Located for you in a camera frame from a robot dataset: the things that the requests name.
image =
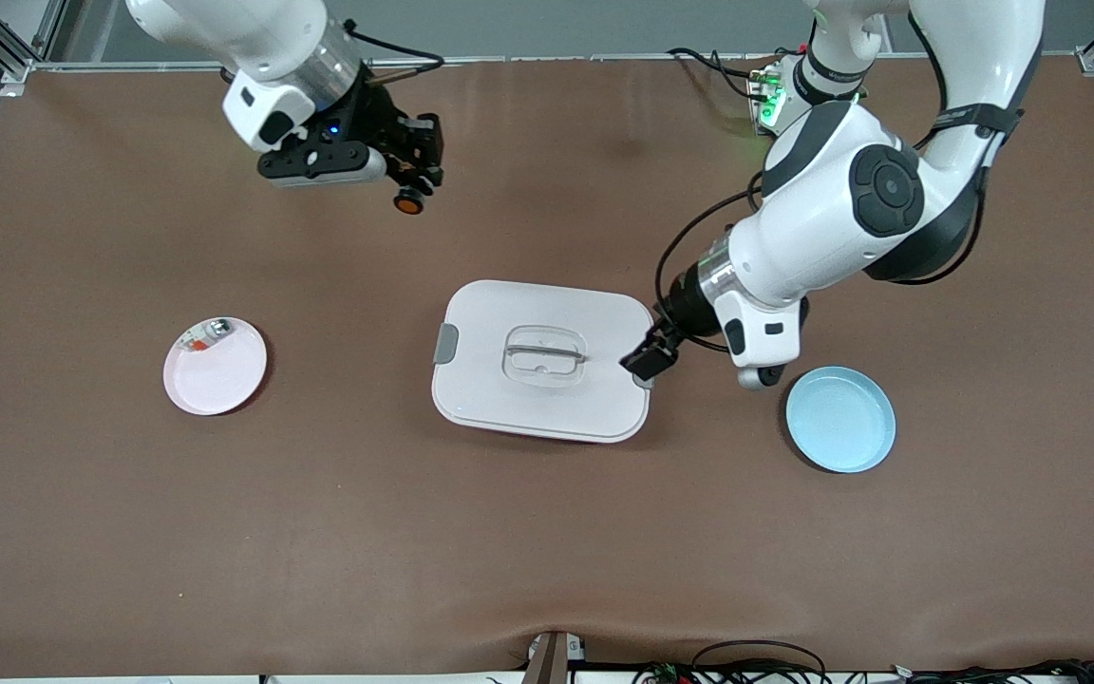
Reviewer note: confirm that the orange and black push-button switch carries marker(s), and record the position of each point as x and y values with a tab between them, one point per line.
407	201

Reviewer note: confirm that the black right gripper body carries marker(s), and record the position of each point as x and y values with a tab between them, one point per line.
375	120

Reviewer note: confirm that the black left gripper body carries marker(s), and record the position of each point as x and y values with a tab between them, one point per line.
688	310

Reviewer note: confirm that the light blue round plate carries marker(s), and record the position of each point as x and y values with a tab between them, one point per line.
841	418

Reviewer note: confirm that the metal table edge bracket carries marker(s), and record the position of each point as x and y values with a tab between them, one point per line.
552	660

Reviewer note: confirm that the control box with green light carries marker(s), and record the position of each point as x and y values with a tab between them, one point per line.
770	100

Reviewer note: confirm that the white lidded box, grey latches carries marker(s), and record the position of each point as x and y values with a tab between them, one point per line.
547	399

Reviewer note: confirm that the pink round plate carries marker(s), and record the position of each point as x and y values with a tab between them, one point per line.
215	380

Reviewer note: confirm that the brown table cover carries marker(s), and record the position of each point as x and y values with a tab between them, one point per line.
129	522

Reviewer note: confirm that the white and green push-button switch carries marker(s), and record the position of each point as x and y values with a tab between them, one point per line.
215	330

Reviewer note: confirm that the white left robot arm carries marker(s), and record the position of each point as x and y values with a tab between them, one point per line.
822	218

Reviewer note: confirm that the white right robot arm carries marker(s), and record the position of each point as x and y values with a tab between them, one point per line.
224	24

